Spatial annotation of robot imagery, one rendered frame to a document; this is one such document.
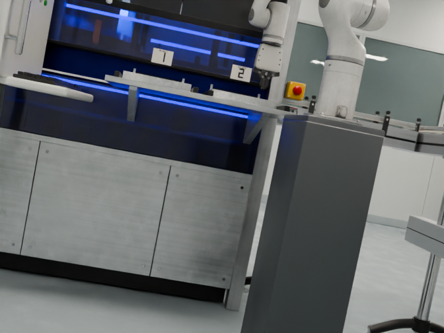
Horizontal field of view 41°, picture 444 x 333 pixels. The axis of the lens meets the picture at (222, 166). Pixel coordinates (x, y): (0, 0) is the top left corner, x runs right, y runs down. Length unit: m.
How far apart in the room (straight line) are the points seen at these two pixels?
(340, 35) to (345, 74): 0.12
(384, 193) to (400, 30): 2.02
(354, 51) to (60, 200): 1.38
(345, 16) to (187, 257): 1.28
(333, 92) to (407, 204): 6.06
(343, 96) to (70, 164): 1.23
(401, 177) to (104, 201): 5.64
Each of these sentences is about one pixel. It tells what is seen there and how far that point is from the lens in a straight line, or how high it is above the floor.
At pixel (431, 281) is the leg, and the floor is 0.31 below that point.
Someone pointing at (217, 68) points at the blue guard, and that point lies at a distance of 2.59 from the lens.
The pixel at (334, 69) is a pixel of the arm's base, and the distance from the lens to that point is 1.90.
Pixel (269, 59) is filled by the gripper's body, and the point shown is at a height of 1.07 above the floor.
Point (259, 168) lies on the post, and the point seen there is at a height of 0.63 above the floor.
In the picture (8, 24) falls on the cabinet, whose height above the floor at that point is 0.97.
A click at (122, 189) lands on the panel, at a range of 2.59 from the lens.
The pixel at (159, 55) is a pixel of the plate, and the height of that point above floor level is 1.02.
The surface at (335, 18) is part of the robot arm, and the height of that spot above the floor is 1.16.
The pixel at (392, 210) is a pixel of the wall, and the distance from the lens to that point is 7.82.
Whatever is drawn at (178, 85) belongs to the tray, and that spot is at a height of 0.90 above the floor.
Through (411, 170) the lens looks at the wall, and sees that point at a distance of 7.85.
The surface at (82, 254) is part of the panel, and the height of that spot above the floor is 0.14.
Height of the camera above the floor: 0.77
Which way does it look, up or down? 3 degrees down
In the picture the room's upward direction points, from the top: 11 degrees clockwise
